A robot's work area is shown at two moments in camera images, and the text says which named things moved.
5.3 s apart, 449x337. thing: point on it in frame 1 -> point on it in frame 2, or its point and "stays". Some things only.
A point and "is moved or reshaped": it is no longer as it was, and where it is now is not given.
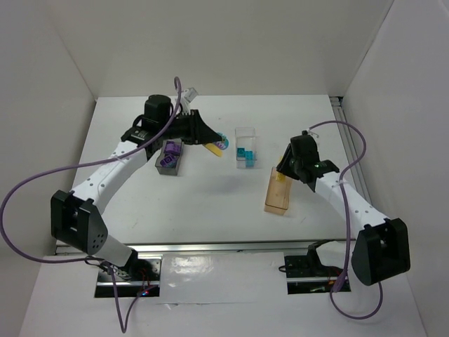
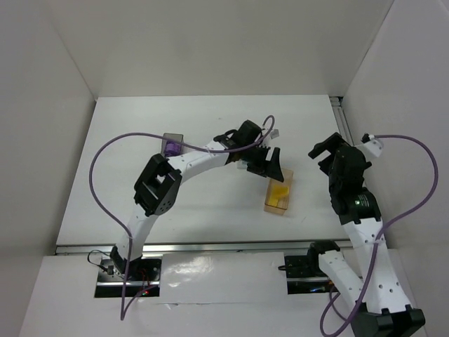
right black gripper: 285,165 -> 330,151
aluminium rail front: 205,247 stays
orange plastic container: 278,194 stays
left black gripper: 193,126 -> 259,161
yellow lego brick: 216,150 is moved or reshaped
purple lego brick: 171,147 stays
